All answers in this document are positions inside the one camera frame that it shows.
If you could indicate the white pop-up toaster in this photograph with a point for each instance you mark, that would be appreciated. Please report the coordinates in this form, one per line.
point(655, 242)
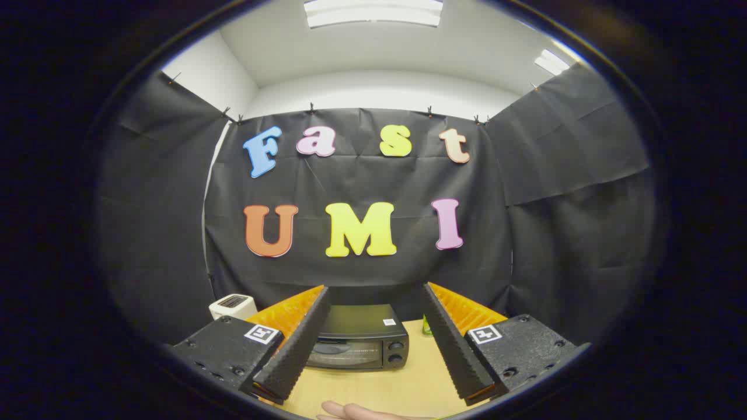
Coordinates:
point(233, 306)

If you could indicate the long ceiling light panel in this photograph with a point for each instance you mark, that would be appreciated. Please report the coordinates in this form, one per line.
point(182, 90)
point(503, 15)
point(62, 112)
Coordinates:
point(373, 13)

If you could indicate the small ceiling light panel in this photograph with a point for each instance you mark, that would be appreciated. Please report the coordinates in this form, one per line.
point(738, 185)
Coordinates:
point(551, 62)

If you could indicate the black backdrop cloth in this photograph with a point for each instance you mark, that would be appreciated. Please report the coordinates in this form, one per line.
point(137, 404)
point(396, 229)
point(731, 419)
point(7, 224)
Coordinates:
point(362, 175)

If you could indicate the small green item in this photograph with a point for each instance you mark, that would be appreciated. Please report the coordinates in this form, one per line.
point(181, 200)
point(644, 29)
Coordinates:
point(427, 326)

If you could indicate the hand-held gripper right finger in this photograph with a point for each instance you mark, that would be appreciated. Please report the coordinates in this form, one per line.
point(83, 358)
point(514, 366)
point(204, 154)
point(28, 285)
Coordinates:
point(452, 344)

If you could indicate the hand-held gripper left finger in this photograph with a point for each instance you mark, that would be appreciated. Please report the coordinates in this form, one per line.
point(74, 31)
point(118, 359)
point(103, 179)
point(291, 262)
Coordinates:
point(300, 344)

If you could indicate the black toaster oven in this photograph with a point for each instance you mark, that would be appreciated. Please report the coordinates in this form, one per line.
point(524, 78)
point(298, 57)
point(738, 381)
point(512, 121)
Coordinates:
point(362, 326)

